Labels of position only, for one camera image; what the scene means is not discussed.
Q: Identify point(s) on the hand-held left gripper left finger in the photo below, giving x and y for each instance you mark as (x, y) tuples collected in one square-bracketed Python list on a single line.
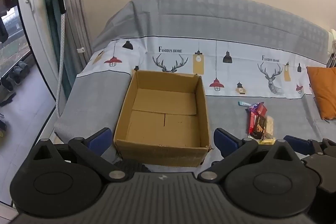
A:
[(101, 140)]

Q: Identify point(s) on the grey shoes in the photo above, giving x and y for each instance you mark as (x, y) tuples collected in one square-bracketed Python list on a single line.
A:
[(21, 71)]

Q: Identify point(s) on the cardboard box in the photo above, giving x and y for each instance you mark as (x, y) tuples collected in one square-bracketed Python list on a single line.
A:
[(162, 119)]

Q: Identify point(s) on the white curtain clip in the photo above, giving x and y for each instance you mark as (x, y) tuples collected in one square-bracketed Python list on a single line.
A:
[(80, 50)]

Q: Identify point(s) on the grey curtain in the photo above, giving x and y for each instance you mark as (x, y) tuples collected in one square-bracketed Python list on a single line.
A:
[(76, 16)]

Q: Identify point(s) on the black handheld garment steamer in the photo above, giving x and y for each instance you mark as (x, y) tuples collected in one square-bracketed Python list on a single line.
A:
[(52, 24)]

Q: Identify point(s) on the cream snack packet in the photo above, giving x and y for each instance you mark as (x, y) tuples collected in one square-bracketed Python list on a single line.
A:
[(270, 125)]

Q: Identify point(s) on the yellow snack packet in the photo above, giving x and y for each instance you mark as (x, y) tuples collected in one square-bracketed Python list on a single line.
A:
[(267, 140)]

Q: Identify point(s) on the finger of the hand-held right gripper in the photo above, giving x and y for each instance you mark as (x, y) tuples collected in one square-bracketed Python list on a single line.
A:
[(298, 144)]

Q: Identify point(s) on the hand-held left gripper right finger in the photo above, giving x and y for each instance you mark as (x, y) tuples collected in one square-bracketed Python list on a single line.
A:
[(223, 138)]

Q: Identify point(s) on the dark shoes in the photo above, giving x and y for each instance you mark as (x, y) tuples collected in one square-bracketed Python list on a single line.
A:
[(6, 90)]

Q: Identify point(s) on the orange pillow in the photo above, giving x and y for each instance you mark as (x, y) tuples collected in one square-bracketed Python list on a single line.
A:
[(324, 90)]

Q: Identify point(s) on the dark brown snack packet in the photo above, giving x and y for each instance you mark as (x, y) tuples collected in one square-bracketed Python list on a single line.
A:
[(260, 127)]

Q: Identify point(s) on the long red snack packet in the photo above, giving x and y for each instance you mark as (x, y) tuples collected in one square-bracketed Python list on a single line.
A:
[(252, 122)]

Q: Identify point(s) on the purple candy packet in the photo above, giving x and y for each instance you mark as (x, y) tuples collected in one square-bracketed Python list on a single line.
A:
[(253, 108)]

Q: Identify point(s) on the light blue stick packet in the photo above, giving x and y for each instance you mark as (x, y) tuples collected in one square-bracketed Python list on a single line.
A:
[(243, 103)]

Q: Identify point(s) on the white door frame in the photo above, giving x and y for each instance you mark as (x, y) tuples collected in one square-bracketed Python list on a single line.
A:
[(29, 16)]

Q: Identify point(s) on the square red snack packet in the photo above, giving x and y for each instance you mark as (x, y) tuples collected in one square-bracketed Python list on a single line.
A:
[(262, 109)]

